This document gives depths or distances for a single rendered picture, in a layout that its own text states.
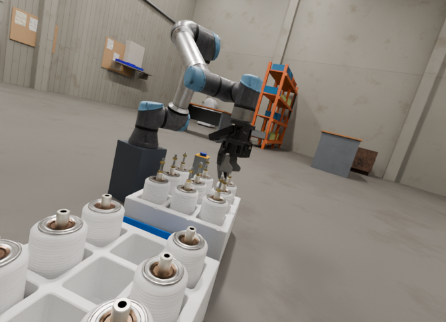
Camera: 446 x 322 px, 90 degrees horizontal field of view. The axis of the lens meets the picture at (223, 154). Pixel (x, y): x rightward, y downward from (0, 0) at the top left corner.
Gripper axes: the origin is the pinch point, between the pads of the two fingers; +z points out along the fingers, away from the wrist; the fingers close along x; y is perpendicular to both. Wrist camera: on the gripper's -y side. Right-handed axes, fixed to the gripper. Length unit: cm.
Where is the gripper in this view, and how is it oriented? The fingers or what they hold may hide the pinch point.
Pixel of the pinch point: (221, 174)
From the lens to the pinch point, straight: 81.6
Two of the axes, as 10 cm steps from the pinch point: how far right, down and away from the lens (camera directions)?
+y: 7.8, 3.0, -5.5
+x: 5.7, 0.2, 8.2
